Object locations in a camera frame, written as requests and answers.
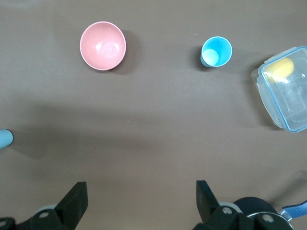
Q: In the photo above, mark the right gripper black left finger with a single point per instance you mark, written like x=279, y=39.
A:
x=75, y=201

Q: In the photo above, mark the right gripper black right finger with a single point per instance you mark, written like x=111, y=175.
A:
x=206, y=202

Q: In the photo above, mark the blue paper cup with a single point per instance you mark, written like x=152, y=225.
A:
x=4, y=139
x=216, y=51

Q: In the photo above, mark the clear plastic food container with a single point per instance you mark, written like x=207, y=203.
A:
x=287, y=103

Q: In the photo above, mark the yellow sponge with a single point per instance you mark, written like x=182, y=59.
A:
x=281, y=69

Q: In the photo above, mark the pink bowl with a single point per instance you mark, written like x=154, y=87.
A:
x=103, y=45

